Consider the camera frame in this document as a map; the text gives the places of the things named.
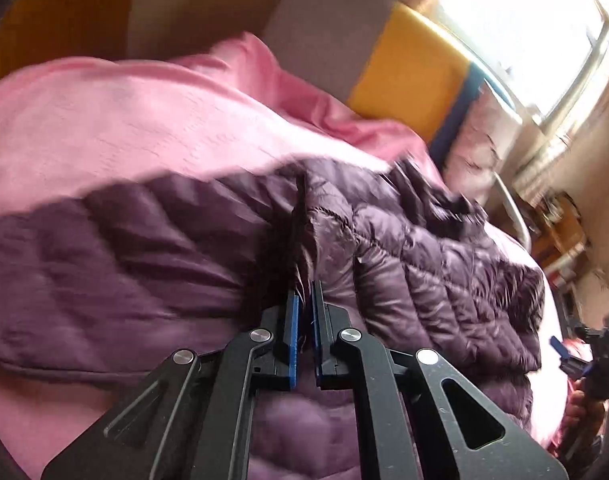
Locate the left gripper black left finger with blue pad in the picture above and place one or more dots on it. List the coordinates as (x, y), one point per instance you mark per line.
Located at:
(191, 418)

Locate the orange wooden wardrobe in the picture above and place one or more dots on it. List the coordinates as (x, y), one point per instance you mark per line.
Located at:
(36, 31)

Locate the pink deer print pillow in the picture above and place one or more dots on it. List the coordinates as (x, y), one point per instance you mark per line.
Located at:
(485, 139)

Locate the cluttered wooden side table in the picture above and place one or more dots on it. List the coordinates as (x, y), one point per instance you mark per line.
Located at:
(558, 240)

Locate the person's right hand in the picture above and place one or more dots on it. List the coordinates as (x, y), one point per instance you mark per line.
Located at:
(583, 415)

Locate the purple quilted down jacket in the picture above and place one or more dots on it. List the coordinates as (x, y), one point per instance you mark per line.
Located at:
(105, 286)

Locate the grey yellow blue headboard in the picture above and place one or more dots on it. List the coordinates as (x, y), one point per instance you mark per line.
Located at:
(383, 60)

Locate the bright window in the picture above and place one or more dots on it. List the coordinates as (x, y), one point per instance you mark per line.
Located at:
(537, 48)

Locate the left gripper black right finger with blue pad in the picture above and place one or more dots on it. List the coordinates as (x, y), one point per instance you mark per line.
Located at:
(417, 416)

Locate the pink bed cover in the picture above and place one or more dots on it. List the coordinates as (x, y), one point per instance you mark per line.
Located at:
(70, 126)

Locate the grey metal chair frame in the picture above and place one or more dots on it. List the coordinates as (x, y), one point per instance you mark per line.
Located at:
(512, 210)

